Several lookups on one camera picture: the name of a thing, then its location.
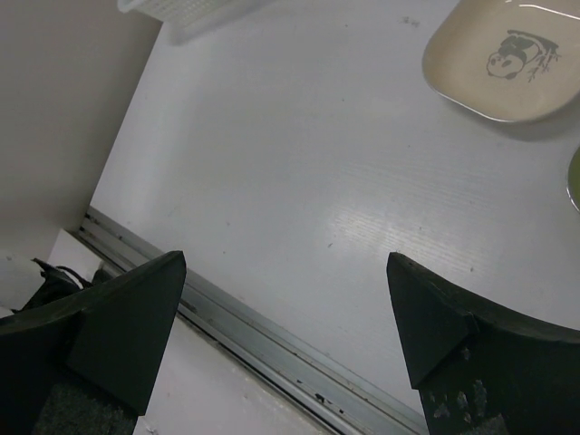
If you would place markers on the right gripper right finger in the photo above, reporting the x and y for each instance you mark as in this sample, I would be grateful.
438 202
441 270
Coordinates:
479 367

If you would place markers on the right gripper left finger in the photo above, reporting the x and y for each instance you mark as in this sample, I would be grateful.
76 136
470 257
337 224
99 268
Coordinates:
84 359

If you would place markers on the cream panda plate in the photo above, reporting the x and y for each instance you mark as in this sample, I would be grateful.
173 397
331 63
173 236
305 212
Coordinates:
507 61

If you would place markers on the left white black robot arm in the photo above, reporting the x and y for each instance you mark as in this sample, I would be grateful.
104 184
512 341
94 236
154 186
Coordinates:
30 283

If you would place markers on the white perforated plastic bin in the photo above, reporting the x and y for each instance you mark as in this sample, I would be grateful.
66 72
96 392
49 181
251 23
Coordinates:
185 20

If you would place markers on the green panda plate right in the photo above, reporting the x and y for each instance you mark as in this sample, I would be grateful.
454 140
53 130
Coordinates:
573 180

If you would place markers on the aluminium rail frame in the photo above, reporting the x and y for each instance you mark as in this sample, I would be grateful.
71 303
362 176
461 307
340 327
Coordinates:
288 301

